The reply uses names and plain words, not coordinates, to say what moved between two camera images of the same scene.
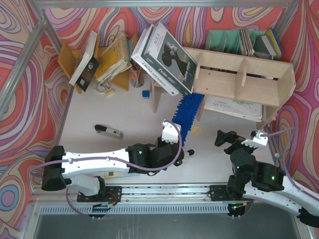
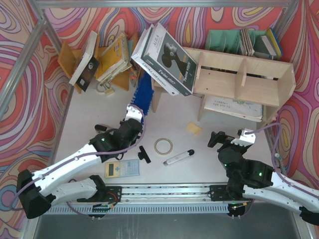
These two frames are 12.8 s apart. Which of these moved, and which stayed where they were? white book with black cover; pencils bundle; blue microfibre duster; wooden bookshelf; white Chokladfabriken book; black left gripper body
Moved: black left gripper body; blue microfibre duster
Stayed: wooden bookshelf; white book with black cover; pencils bundle; white Chokladfabriken book
